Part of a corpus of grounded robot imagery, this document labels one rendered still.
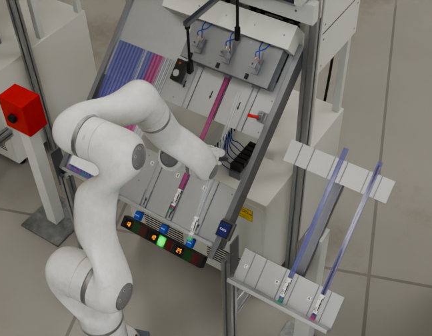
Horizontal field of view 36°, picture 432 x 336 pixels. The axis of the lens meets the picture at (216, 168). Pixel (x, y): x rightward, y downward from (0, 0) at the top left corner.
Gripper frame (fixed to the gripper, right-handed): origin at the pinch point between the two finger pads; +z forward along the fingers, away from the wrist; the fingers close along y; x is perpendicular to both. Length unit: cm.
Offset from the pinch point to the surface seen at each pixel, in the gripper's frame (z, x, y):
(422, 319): 92, 54, -69
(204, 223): 3.1, 24.1, -0.2
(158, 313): 49, 81, 30
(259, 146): 6.3, -5.7, -10.8
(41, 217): 59, 65, 108
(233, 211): 3.0, 16.7, -9.0
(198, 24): 6.6, -38.7, 21.8
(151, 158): 5.5, 9.5, 26.4
